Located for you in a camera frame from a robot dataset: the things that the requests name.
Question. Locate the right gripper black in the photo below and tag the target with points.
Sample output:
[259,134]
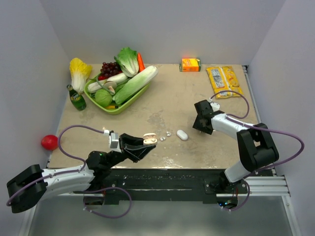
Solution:
[197,125]

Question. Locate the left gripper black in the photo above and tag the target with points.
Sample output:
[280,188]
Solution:
[132,152]

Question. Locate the beige earbud charging case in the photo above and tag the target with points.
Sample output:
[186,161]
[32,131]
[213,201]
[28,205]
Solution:
[149,139]

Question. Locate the white charging case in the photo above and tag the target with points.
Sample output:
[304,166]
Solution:
[182,135]

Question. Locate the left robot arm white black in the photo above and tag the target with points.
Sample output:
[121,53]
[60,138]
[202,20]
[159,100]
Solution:
[35,184]

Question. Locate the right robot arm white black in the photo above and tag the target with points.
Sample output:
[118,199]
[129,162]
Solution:
[255,144]

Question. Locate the green plastic basket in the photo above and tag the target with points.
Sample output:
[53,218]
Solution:
[114,108]

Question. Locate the yellow snack packet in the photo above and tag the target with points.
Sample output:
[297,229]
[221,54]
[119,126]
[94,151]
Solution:
[224,82]

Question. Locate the long green napa cabbage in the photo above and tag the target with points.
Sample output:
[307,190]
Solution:
[135,84]

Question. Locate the round green cabbage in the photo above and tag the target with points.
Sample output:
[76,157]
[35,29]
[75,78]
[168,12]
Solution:
[103,98]

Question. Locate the orange juice box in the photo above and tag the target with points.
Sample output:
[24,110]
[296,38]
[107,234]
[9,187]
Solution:
[190,65]

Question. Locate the beige mushroom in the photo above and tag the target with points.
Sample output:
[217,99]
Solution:
[110,87]

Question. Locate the green glass bottle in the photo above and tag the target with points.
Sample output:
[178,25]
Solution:
[76,99]

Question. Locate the white radish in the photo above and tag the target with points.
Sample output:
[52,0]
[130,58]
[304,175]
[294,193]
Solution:
[118,79]

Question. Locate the red chili pepper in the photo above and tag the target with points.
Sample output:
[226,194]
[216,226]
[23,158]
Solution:
[102,77]

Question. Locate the orange carrot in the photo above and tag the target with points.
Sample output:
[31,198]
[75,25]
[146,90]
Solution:
[140,63]

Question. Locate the purple grapes bunch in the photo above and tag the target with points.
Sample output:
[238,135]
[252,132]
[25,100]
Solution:
[110,69]

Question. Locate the red tomato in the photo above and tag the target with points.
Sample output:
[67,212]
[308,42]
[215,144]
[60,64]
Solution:
[49,142]

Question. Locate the green lettuce head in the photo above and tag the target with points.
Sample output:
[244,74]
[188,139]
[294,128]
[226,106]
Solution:
[127,60]

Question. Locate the yellow napa cabbage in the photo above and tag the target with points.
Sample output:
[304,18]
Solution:
[79,72]

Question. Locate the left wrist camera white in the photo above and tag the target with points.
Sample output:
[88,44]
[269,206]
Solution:
[113,139]

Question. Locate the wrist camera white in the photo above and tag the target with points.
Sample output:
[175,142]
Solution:
[113,139]
[215,106]

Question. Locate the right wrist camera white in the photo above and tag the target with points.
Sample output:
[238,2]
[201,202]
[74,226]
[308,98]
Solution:
[215,106]

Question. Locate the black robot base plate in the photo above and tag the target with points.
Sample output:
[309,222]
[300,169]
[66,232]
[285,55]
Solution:
[200,185]

